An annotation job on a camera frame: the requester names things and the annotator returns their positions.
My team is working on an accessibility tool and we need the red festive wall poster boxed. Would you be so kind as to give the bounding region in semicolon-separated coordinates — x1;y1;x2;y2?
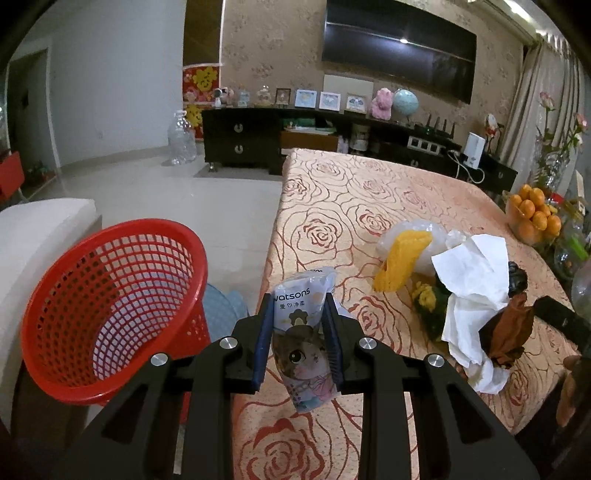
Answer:
182;63;219;141

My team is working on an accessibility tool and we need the Watsons cartoon wipes packet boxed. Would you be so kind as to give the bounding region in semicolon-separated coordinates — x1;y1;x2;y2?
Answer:
271;267;337;413

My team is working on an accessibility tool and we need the black wifi router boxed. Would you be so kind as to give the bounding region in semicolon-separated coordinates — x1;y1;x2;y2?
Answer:
414;115;456;141

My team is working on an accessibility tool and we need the framed picture small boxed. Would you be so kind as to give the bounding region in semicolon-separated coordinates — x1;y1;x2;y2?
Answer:
345;94;368;115

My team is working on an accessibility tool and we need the black TV cabinet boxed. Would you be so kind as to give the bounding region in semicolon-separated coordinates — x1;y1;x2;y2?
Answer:
202;107;517;194

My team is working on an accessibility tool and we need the white box device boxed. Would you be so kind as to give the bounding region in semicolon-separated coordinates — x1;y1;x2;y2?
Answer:
463;132;486;169

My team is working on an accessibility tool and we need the red plastic mesh basket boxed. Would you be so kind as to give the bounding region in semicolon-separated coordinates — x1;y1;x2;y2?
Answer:
21;219;211;405

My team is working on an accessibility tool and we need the wall mounted black television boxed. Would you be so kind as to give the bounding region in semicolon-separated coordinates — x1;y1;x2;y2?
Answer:
322;1;477;104

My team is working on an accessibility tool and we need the large clear water bottle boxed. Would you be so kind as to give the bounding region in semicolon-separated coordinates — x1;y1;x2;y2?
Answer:
168;110;197;165

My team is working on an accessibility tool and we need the beige curtain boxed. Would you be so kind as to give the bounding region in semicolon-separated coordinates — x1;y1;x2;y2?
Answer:
499;33;587;191

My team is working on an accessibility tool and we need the white power strip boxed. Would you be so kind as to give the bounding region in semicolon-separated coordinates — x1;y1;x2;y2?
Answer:
407;136;444;155

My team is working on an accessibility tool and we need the framed picture white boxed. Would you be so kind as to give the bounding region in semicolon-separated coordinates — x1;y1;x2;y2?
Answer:
318;91;341;112

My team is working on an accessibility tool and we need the framed picture blue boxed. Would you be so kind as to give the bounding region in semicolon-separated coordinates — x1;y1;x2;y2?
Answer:
294;89;318;109

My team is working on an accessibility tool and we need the yellow green scrunched net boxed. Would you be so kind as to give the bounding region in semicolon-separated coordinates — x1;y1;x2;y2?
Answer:
412;278;451;341

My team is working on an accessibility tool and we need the red chair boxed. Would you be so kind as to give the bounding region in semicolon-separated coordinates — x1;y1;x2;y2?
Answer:
0;152;25;203

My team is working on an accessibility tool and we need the light blue plastic stool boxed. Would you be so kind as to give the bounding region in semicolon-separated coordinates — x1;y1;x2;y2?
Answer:
202;284;249;342

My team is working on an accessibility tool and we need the white tissue paper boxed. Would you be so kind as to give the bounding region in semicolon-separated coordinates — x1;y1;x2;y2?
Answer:
432;234;509;395

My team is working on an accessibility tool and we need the glass vase with flowers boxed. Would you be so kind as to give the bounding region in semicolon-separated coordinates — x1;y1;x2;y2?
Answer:
533;91;589;197

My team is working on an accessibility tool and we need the clear plastic bag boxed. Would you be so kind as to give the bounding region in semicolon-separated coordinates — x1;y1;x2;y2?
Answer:
377;219;469;276

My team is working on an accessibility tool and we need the light blue globe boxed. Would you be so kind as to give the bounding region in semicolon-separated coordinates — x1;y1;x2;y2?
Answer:
393;88;420;120

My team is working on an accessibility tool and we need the brown dried leaf wrapper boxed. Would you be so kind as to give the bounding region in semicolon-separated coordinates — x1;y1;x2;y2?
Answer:
479;292;535;369

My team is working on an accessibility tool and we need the pink plush toy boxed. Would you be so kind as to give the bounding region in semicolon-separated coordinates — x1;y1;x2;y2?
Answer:
370;87;394;121

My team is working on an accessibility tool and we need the white sofa cushion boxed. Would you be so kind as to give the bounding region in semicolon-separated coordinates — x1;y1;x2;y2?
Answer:
0;198;102;426

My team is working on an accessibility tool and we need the bowl of oranges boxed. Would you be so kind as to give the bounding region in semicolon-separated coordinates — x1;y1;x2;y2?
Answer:
505;184;562;248

